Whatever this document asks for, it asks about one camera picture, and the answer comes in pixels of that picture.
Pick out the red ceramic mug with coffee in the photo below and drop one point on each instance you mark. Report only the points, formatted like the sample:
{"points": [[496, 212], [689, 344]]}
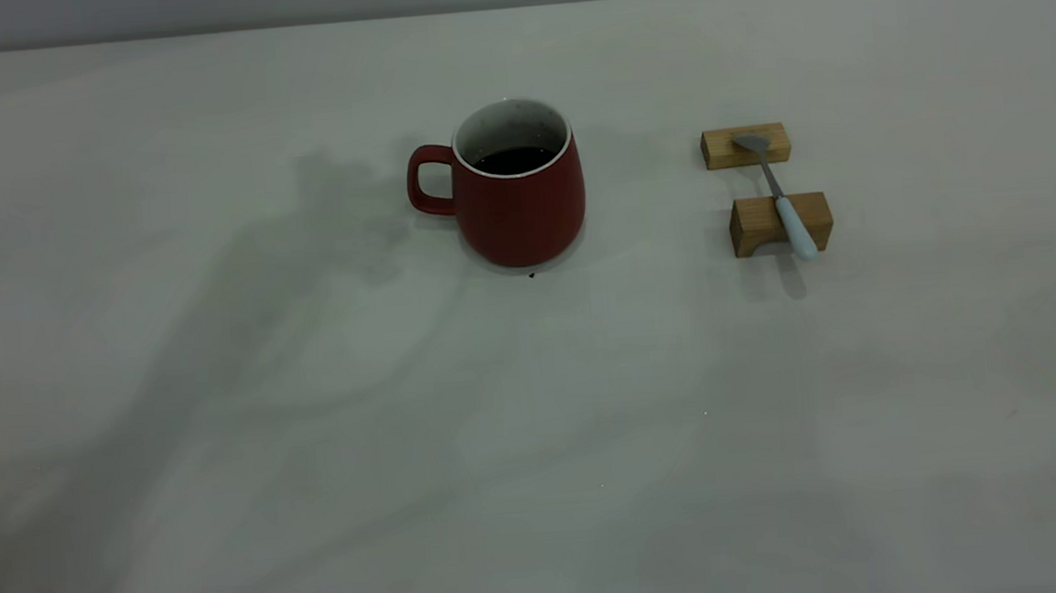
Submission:
{"points": [[523, 214]]}

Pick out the arched wooden block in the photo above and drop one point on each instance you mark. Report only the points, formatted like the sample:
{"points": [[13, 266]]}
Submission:
{"points": [[752, 219]]}

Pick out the flat rectangular wooden block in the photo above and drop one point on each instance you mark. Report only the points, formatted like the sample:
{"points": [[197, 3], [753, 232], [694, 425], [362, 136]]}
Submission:
{"points": [[722, 149]]}

